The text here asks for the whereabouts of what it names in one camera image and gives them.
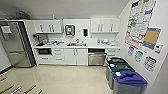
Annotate white lower kitchen cabinets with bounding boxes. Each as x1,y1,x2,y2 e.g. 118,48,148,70
52,47,89,67

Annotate white wall poster sheets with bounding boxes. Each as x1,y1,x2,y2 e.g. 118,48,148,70
124,0,158,73

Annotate stainless steel dishwasher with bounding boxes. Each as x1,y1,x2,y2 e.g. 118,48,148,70
88,48,107,67

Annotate black microwave oven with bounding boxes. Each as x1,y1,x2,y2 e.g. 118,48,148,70
36,47,53,56

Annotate grey bin black lid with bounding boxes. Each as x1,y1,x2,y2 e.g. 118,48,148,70
104,57,126,81

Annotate blue bottle on cabinet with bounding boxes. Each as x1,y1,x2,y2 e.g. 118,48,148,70
51,13,56,21

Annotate cork pin board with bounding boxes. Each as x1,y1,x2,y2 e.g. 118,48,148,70
143,27,162,51

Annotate white drawer cabinet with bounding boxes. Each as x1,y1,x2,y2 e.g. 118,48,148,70
105,48,120,60

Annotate round wall dispenser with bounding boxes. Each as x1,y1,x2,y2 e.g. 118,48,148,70
64,23,76,37

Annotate black coffee machine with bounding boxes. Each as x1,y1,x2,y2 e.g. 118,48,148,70
33,33,44,46

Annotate grey bin green lid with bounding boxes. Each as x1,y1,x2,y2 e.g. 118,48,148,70
108,62,136,89

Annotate steel kitchen sink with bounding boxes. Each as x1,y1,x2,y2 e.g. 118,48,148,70
66,42,87,48

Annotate small white wall box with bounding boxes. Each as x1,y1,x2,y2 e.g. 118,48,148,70
153,42,164,54

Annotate steel refrigerator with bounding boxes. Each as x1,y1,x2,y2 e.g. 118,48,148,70
0,20,36,69

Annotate black wall soap dispenser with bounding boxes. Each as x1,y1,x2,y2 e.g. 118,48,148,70
82,27,89,38

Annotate chrome sink faucet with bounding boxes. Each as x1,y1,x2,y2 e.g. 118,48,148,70
75,38,81,45

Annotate grey bin blue lid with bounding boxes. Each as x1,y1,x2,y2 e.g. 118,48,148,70
112,70,148,94

